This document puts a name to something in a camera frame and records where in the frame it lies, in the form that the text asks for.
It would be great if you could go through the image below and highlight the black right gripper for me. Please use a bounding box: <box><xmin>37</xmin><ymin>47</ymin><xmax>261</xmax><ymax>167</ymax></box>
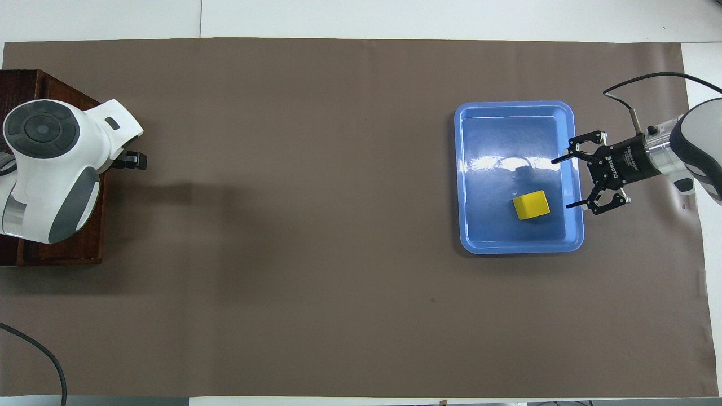
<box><xmin>552</xmin><ymin>131</ymin><xmax>661</xmax><ymax>215</ymax></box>

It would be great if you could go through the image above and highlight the yellow block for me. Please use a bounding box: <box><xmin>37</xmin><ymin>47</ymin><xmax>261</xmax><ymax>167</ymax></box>
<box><xmin>513</xmin><ymin>190</ymin><xmax>551</xmax><ymax>221</ymax></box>

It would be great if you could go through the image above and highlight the blue plastic tray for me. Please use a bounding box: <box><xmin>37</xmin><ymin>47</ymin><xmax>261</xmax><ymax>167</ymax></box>
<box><xmin>454</xmin><ymin>101</ymin><xmax>585</xmax><ymax>255</ymax></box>

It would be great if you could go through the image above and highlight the dark wooden cabinet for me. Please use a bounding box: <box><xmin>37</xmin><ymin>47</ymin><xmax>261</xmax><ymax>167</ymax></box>
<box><xmin>0</xmin><ymin>69</ymin><xmax>109</xmax><ymax>267</ymax></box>

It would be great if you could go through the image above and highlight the brown table mat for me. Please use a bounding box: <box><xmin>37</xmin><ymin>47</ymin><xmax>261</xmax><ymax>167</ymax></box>
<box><xmin>0</xmin><ymin>38</ymin><xmax>718</xmax><ymax>398</ymax></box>

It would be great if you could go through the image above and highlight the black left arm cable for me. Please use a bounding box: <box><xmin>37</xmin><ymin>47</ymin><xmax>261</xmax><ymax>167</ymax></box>
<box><xmin>0</xmin><ymin>323</ymin><xmax>67</xmax><ymax>406</ymax></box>

